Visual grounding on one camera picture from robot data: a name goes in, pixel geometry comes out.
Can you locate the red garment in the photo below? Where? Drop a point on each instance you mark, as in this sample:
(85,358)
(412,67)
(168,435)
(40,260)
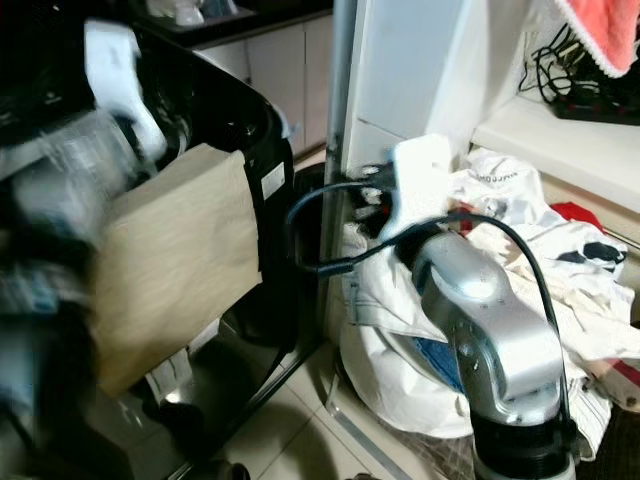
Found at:
(575,215)

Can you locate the white printed garment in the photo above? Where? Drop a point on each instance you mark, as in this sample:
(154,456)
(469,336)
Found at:
(380,340)

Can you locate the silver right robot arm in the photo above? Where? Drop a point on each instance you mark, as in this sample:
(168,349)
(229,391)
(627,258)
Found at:
(490,320)

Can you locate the beige cloth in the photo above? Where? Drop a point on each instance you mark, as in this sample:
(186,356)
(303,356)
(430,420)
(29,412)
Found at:
(180,260)

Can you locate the pink towel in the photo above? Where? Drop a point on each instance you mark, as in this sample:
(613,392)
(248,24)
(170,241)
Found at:
(605,30)

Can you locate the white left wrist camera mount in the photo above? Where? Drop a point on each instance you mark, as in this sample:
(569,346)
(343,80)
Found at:
(120,75)

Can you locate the white shelf cabinet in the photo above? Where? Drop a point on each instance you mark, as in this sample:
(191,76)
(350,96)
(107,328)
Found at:
(410,70)

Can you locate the beige kitchen cabinet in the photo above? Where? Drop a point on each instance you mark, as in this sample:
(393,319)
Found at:
(280,70)

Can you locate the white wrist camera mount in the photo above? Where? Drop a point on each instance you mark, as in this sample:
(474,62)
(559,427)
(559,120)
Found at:
(422,175)
(120,75)

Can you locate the blue denim garment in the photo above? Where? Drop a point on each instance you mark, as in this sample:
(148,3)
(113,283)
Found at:
(440,362)

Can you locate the white countertop item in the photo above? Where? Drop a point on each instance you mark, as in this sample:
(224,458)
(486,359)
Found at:
(175,10)

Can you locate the checked floor mat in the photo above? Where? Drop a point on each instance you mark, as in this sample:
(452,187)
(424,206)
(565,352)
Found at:
(420,458)

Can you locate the black power strip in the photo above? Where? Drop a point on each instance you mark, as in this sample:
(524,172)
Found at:
(600,108)

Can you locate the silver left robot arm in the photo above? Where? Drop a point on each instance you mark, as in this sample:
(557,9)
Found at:
(50,190)

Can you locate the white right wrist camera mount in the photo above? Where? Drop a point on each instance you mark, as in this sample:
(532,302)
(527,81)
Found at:
(422,175)

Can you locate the black top-load washing machine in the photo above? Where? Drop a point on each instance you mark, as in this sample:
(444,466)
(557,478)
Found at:
(240,110)

